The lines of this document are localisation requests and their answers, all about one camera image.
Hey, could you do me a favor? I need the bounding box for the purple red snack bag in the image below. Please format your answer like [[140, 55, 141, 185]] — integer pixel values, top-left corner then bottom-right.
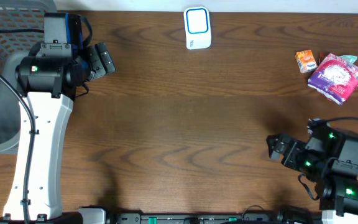
[[308, 54, 358, 105]]

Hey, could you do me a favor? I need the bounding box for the small orange tissue pack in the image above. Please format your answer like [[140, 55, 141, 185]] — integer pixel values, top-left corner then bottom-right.
[[295, 50, 318, 73]]

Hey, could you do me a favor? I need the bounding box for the mint green snack packet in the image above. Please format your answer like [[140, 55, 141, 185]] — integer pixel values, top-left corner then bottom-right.
[[340, 55, 358, 63]]

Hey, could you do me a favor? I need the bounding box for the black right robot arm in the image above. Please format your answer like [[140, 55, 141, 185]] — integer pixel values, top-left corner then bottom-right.
[[266, 119, 358, 223]]

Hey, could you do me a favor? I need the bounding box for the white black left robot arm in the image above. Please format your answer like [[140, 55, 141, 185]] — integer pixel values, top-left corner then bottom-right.
[[0, 12, 116, 224]]

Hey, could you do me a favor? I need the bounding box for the grey plastic mesh basket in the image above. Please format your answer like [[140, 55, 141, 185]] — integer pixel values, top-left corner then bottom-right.
[[0, 0, 57, 154]]

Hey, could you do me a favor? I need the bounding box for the black right camera cable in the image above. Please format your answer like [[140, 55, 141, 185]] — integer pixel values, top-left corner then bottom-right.
[[296, 116, 358, 202]]

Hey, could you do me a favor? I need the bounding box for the black camera cable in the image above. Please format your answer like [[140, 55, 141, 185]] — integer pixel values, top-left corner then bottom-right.
[[0, 27, 45, 224], [296, 116, 358, 202]]

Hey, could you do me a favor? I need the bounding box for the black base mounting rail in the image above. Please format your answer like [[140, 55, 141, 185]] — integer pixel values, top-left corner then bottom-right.
[[106, 211, 322, 224]]

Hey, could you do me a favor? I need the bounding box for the black left camera cable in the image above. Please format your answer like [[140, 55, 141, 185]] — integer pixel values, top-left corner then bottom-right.
[[0, 27, 45, 224]]

